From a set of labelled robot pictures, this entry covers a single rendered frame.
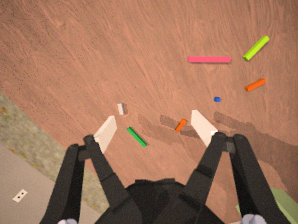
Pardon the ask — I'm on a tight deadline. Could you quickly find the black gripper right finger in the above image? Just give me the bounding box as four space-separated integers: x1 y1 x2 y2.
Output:
169 110 291 224

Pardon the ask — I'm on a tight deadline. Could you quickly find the pink rod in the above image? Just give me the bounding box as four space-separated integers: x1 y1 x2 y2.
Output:
187 56 231 62

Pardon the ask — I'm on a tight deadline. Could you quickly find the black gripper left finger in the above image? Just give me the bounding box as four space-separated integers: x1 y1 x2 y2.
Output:
39 116 144 224

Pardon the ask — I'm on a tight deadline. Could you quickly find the orange rod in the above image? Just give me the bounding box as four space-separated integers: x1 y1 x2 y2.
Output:
245 79 266 91
175 118 186 132

